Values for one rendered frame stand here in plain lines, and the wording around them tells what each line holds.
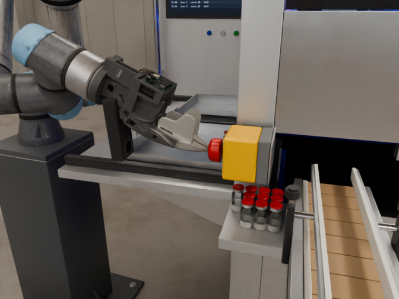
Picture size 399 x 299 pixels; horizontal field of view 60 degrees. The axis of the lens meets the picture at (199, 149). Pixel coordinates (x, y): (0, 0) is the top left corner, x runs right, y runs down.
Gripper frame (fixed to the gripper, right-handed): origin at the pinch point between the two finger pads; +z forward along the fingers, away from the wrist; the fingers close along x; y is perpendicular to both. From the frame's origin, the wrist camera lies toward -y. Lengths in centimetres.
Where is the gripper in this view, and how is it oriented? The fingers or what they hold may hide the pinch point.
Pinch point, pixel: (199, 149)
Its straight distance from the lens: 58.4
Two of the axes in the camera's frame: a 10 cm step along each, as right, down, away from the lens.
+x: 2.6, -3.7, 8.9
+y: 4.1, -8.0, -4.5
